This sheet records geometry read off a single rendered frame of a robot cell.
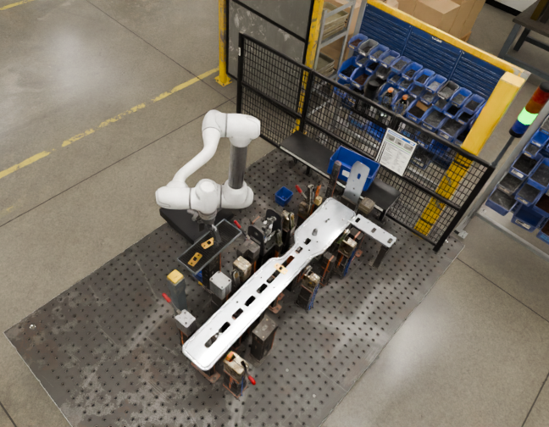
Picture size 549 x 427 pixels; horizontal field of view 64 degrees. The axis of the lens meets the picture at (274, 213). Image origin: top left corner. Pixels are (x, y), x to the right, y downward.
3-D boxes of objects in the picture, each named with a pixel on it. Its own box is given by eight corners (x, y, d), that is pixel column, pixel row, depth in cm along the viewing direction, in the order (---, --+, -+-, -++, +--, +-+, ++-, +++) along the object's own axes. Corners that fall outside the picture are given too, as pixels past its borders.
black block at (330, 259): (325, 290, 281) (334, 266, 258) (312, 280, 285) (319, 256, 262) (332, 281, 285) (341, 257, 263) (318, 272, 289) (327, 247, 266)
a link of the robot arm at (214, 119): (201, 124, 235) (226, 125, 236) (203, 103, 246) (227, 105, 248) (201, 142, 245) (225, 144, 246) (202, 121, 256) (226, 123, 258)
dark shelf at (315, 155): (385, 213, 286) (385, 210, 284) (278, 146, 316) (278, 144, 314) (400, 195, 298) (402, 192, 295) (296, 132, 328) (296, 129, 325)
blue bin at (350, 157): (366, 191, 292) (371, 179, 282) (325, 172, 300) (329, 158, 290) (375, 177, 302) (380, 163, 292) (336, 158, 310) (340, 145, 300)
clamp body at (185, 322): (190, 357, 246) (185, 331, 218) (176, 345, 250) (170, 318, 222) (202, 345, 251) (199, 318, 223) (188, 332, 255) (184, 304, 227)
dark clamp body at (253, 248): (251, 290, 276) (254, 257, 246) (235, 278, 281) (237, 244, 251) (262, 279, 282) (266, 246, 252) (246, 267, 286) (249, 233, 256)
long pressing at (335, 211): (209, 378, 212) (209, 376, 211) (177, 348, 220) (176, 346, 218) (357, 214, 285) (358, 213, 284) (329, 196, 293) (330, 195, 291)
